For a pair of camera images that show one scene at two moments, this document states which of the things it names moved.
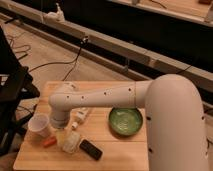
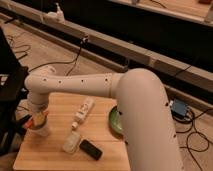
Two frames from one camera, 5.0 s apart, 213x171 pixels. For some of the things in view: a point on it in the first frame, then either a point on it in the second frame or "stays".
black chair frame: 16,85 stays
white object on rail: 57,16 stays
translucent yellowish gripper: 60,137 -> 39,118
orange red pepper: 49,142 -> 29,123
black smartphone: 90,149 stays
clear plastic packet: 70,142 stays
